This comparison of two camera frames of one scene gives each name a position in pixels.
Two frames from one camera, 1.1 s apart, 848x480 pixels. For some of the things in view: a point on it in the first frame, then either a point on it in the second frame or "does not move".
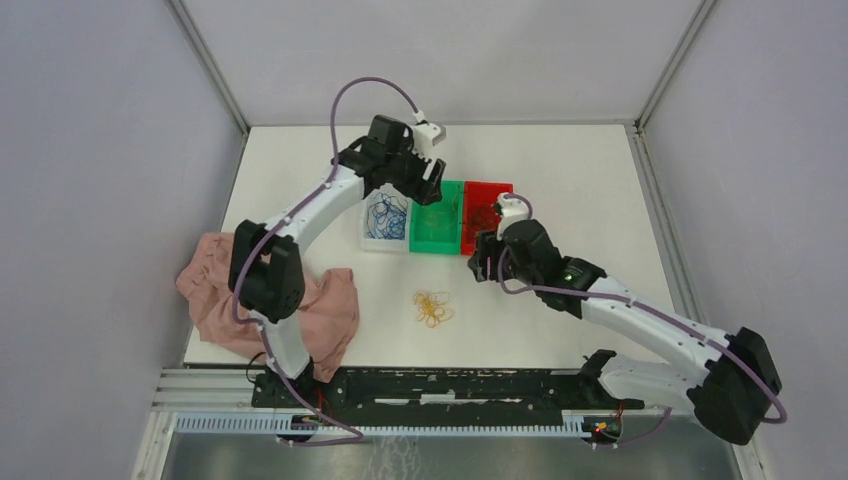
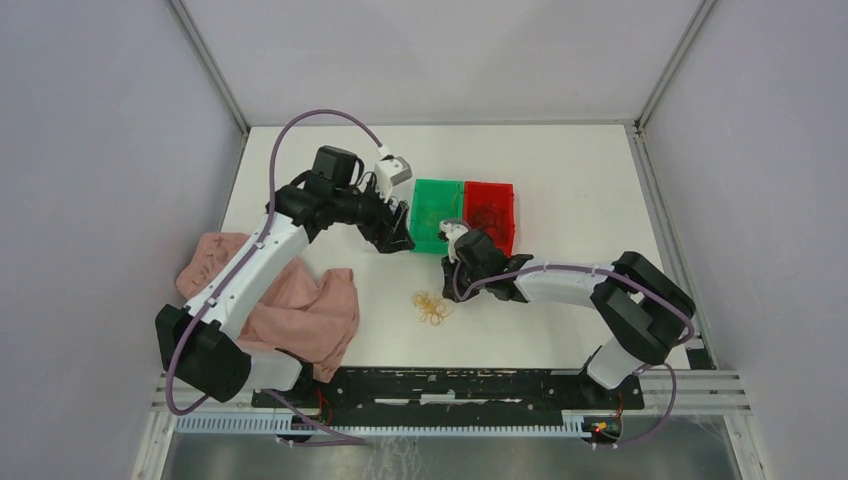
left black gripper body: (407, 174) → (372, 223)
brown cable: (484, 217) does not move
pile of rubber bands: (431, 308) does not move
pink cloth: (328, 311) does not move
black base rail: (436, 390) does not move
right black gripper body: (488, 245) → (464, 278)
